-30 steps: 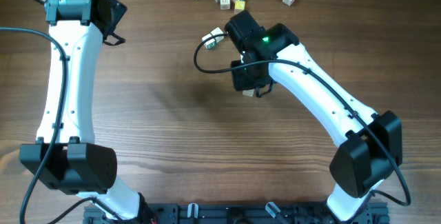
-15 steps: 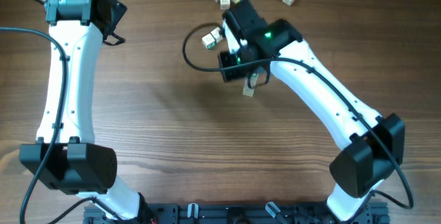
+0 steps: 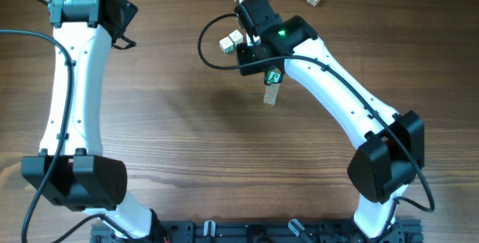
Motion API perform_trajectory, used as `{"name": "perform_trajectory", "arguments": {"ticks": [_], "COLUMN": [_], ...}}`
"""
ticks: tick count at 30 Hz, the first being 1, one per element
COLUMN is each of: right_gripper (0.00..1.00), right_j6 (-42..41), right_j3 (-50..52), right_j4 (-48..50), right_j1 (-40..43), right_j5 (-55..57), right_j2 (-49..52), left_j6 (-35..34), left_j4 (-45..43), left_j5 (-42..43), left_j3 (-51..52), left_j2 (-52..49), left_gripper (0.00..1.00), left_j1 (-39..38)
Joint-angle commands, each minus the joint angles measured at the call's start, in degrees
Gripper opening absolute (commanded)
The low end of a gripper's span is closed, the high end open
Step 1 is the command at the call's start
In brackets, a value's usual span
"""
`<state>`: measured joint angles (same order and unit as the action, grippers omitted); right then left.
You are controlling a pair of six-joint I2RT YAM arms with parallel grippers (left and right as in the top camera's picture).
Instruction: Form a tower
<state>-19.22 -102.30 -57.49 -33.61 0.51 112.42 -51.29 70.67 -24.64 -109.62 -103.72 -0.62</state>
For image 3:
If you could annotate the red letter A block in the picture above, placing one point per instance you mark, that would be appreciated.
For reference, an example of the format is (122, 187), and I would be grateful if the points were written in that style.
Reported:
(271, 92)

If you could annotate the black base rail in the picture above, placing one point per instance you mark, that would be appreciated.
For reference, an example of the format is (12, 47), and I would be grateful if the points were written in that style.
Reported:
(331, 230)

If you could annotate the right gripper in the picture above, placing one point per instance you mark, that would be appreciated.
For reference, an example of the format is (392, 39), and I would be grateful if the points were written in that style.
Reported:
(242, 52)

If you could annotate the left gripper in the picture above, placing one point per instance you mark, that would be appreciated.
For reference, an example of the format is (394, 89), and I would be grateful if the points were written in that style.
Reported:
(132, 10)

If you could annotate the white block green side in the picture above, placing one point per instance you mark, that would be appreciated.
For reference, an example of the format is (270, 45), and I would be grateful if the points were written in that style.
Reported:
(227, 45)

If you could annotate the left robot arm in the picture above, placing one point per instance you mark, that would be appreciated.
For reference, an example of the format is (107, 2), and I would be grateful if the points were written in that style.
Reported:
(70, 169)

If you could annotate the white plain wooden block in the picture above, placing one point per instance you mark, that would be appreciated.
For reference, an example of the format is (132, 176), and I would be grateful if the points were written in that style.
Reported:
(236, 37)

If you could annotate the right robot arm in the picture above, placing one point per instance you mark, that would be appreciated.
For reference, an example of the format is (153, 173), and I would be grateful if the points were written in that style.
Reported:
(389, 145)

